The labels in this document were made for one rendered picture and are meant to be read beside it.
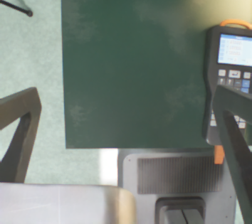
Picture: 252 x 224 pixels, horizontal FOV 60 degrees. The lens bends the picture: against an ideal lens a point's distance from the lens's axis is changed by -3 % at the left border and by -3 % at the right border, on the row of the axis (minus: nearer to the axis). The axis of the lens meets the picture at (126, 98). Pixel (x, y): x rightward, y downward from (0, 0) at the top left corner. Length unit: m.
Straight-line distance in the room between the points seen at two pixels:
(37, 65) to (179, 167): 0.83
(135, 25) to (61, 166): 1.00
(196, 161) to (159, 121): 0.61
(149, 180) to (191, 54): 0.68
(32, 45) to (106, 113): 0.89
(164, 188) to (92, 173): 0.43
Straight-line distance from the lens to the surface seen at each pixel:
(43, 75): 1.20
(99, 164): 1.23
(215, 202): 1.09
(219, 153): 0.42
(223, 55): 0.38
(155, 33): 0.38
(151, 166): 0.95
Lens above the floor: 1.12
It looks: 84 degrees down
